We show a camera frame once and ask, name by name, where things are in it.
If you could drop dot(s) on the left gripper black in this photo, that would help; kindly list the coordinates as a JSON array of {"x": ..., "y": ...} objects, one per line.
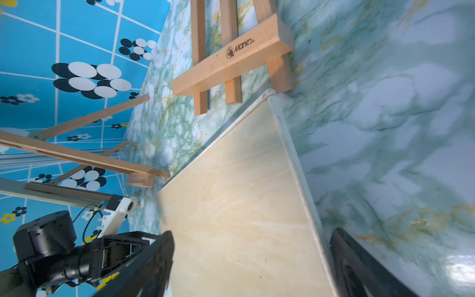
[{"x": 48, "y": 257}]

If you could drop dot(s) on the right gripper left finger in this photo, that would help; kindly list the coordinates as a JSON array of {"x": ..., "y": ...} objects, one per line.
[{"x": 148, "y": 274}]

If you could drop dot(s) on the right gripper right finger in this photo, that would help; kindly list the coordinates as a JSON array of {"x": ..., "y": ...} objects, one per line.
[{"x": 359, "y": 274}]

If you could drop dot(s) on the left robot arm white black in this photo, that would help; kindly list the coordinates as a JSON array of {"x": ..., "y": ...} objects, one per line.
[{"x": 12, "y": 284}]

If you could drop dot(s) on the plywood board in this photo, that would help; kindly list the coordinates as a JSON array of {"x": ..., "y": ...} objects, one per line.
[{"x": 242, "y": 216}]

